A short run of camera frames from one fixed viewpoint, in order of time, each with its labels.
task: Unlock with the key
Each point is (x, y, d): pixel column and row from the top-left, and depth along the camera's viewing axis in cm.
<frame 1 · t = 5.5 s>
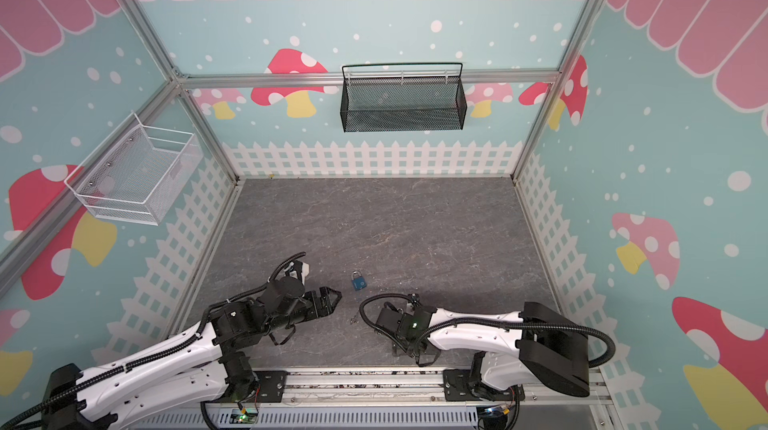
left hand: (328, 305, 77), fingers open
right hand: (404, 347, 81), fingers open
blue padlock far: (359, 282, 94), on the table

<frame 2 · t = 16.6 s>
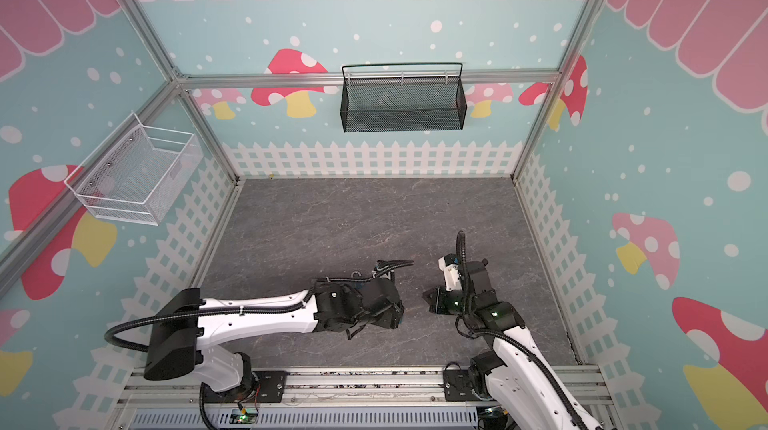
left hand: (390, 314, 76), fingers open
right hand: (422, 294, 79), fingers closed
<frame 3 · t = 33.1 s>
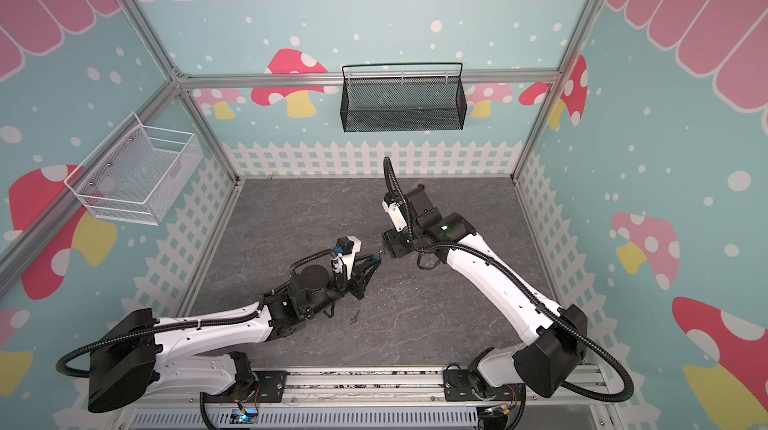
left hand: (376, 264, 75), fingers closed
right hand: (392, 237, 76), fingers open
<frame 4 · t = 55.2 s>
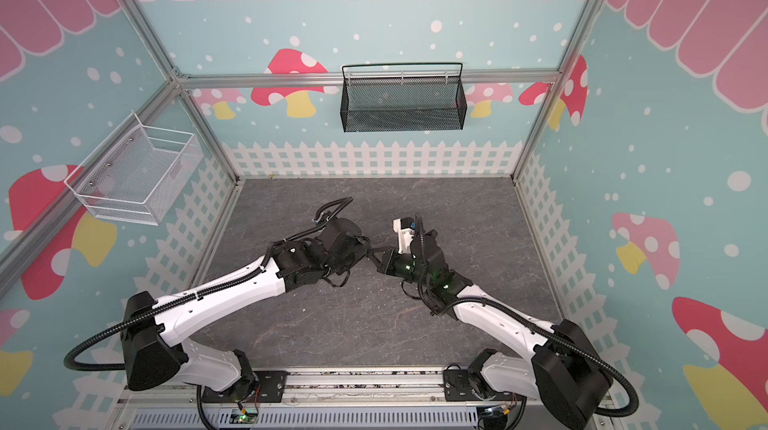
left hand: (368, 250, 77), fingers open
right hand: (363, 252, 75), fingers closed
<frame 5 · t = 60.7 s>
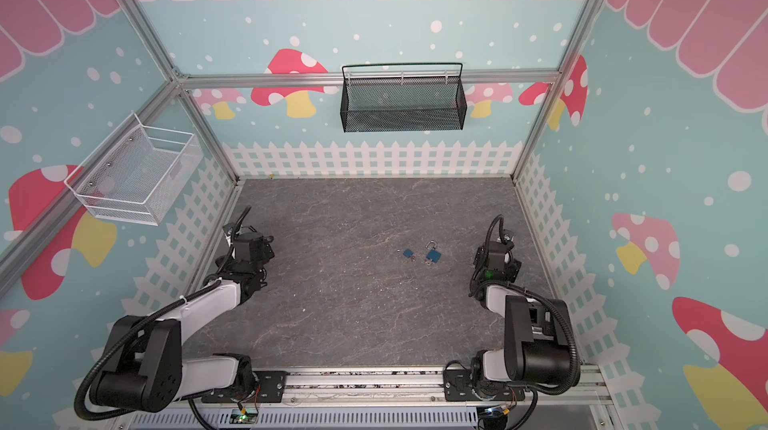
left hand: (246, 251, 89), fingers open
right hand: (498, 252, 92), fingers open
blue padlock near: (433, 254, 101), on the table
